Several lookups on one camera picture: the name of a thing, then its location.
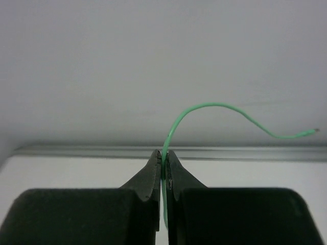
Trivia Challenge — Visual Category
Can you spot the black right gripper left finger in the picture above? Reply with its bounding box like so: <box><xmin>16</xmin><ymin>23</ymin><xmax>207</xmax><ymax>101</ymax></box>
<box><xmin>1</xmin><ymin>150</ymin><xmax>161</xmax><ymax>244</ymax></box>

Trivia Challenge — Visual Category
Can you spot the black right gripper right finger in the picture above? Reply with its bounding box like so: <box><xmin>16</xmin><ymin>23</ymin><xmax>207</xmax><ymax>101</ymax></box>
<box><xmin>165</xmin><ymin>151</ymin><xmax>323</xmax><ymax>244</ymax></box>

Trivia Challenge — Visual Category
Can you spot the aluminium table frame rail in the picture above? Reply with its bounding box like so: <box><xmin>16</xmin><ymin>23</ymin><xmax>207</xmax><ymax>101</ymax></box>
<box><xmin>12</xmin><ymin>144</ymin><xmax>327</xmax><ymax>162</ymax></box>

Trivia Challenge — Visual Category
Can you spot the green headphone cable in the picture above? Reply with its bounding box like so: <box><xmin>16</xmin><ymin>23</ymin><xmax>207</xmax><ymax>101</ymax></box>
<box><xmin>160</xmin><ymin>102</ymin><xmax>320</xmax><ymax>229</ymax></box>

